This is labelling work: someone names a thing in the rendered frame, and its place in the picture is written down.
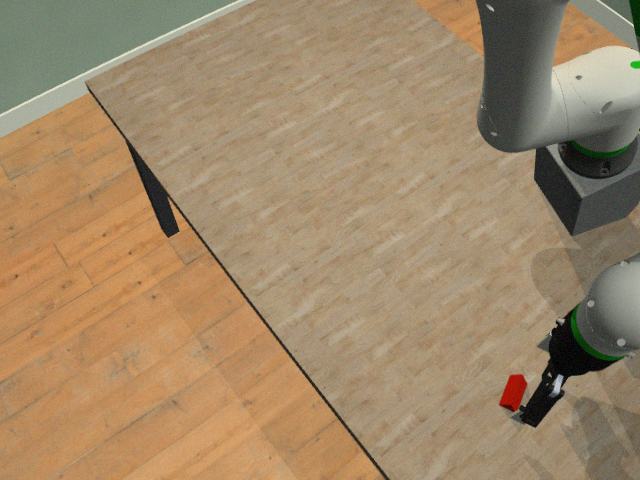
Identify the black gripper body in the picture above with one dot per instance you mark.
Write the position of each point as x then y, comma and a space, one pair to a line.
563, 367

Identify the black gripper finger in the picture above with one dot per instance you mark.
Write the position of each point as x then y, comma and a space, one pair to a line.
544, 343
537, 407

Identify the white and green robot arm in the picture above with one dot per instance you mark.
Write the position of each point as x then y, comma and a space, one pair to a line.
595, 94

